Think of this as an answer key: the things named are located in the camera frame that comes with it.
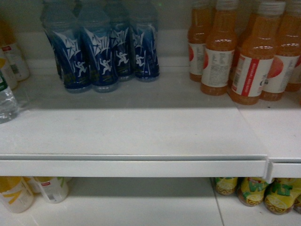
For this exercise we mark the orange juice bottle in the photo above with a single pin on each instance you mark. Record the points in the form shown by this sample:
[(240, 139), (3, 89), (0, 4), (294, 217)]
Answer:
[(220, 47), (201, 22), (288, 51), (257, 54)]

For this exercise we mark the lower white bottle red label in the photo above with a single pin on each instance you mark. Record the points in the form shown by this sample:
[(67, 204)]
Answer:
[(53, 189)]

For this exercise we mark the white yellow drink bottle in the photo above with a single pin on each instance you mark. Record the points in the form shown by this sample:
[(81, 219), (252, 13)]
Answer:
[(13, 54)]

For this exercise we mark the front left orange juice bottle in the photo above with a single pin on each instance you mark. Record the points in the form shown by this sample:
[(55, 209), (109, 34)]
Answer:
[(220, 47)]

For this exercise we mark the rear left blue sports drink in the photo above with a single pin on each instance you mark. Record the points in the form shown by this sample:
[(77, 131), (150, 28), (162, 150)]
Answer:
[(120, 39)]

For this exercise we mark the left lemon tea bottle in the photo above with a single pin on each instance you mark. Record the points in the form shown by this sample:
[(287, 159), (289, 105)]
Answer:
[(226, 185)]

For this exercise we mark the right lemon tea bottle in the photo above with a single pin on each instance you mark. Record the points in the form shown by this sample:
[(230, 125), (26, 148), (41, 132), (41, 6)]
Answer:
[(281, 195)]

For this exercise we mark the lower white yellow bottle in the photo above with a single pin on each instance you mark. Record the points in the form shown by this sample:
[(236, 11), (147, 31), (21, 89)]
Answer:
[(15, 194)]

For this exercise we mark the lemon tea bottle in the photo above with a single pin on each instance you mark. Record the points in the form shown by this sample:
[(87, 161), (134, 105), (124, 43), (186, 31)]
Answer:
[(281, 195), (226, 185), (251, 191)]

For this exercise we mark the white left shelf board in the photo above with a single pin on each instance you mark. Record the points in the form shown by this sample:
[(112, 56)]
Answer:
[(166, 128)]

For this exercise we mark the right orange juice bottle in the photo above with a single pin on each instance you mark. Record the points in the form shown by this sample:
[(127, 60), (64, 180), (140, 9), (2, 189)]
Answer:
[(288, 51)]

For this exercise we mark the front centre orange juice bottle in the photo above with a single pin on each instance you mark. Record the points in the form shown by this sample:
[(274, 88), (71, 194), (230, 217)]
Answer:
[(257, 54)]

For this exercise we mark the middle lemon tea bottle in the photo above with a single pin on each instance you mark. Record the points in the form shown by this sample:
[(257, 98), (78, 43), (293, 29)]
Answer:
[(251, 191)]

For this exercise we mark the blue sports drink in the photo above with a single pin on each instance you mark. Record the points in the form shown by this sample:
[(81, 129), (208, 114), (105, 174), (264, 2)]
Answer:
[(95, 31), (144, 31), (61, 29), (120, 39)]

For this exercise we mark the rear right blue sports drink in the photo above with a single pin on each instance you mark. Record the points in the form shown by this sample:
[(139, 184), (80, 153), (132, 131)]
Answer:
[(144, 31)]

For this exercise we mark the front right blue sports drink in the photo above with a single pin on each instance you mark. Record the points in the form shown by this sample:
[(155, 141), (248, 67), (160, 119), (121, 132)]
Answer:
[(95, 31)]

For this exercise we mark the water bottle green label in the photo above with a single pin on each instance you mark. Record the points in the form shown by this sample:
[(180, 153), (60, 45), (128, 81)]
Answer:
[(9, 107)]

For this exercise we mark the rear left orange juice bottle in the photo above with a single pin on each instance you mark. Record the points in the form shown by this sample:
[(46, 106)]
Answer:
[(201, 22)]

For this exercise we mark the front left blue sports drink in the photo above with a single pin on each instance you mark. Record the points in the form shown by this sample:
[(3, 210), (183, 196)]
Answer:
[(61, 29)]

